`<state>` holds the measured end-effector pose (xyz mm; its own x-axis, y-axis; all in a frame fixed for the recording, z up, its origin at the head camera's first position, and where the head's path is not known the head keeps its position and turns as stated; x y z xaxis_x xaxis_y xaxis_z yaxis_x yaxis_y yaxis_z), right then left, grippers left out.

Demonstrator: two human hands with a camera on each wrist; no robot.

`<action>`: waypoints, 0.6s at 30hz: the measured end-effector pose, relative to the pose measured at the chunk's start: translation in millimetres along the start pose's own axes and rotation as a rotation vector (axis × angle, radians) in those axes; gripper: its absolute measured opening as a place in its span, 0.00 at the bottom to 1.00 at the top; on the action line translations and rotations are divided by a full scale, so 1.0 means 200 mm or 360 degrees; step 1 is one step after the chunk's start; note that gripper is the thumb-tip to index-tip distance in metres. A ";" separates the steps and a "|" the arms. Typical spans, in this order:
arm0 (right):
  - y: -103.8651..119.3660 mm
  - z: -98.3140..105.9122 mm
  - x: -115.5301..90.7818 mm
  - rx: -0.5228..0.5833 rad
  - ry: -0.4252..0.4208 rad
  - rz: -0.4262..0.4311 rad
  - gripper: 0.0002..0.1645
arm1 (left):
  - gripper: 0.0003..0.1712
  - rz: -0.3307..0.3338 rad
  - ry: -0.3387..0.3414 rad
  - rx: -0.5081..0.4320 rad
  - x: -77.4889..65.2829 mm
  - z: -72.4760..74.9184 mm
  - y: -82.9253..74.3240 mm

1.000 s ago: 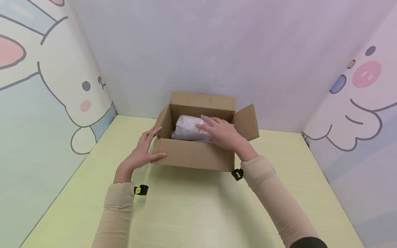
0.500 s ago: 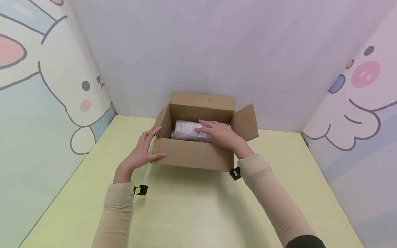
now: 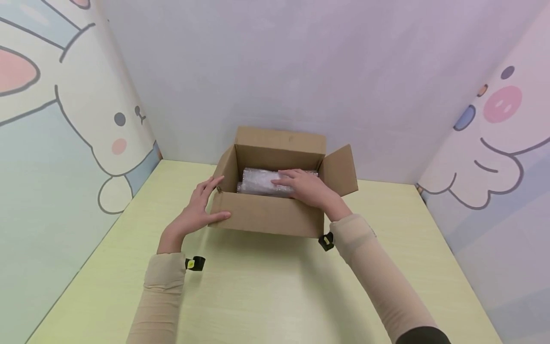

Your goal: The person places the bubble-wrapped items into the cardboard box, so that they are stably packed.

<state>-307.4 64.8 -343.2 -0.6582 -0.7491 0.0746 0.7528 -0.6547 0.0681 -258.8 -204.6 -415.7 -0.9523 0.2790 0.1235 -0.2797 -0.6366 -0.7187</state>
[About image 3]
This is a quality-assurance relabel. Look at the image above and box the brown cardboard box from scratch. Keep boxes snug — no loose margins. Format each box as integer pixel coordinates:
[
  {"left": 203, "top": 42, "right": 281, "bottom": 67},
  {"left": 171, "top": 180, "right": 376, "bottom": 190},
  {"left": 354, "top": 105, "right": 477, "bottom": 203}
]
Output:
[{"left": 208, "top": 126, "right": 359, "bottom": 239}]

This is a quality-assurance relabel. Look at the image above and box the person's right forearm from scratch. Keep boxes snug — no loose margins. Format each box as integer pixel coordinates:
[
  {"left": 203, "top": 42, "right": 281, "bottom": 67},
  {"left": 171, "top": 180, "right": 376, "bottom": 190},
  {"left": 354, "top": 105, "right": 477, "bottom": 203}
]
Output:
[{"left": 329, "top": 213, "right": 452, "bottom": 344}]

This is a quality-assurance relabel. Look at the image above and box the person's right hand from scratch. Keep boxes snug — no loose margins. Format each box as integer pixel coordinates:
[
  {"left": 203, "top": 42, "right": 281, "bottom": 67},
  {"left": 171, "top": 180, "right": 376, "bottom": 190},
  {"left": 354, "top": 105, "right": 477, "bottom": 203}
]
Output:
[{"left": 271, "top": 169, "right": 354, "bottom": 222}]

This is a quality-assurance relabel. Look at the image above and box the person's left hand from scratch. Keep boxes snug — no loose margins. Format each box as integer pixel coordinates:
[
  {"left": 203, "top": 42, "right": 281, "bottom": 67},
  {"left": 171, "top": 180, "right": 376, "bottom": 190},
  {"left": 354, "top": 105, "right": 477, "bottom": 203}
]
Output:
[{"left": 156, "top": 175, "right": 232, "bottom": 255}]

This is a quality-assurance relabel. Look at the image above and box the person's left forearm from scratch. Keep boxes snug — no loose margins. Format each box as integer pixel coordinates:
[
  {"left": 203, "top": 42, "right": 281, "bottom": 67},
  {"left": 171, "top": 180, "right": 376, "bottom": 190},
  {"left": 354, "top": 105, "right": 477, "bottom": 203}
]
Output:
[{"left": 125, "top": 252, "right": 187, "bottom": 344}]

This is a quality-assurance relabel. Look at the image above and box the clear bubble wrap bundle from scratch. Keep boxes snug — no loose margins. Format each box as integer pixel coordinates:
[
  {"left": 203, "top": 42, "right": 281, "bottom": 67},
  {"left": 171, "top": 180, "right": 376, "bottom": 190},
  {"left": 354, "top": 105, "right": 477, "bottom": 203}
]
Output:
[{"left": 236, "top": 167, "right": 319, "bottom": 198}]

